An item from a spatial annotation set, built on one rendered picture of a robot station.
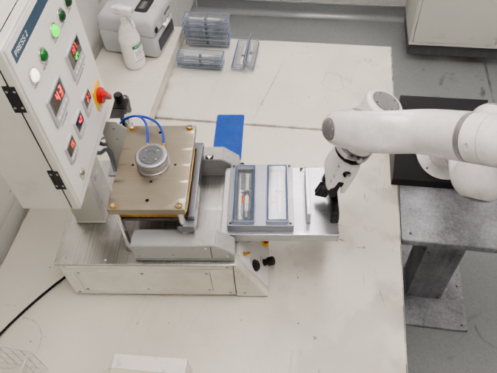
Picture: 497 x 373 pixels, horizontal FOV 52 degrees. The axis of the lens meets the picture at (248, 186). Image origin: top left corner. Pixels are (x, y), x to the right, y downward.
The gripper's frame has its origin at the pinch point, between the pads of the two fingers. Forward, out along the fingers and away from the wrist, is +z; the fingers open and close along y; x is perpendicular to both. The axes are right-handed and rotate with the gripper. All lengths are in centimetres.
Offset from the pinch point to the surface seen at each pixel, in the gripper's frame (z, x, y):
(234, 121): 34, 16, 52
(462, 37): 45, -122, 181
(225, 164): 11.8, 23.0, 11.4
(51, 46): -24, 67, -1
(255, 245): 22.6, 10.5, -5.6
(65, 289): 49, 58, -15
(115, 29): 34, 65, 85
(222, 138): 35, 20, 43
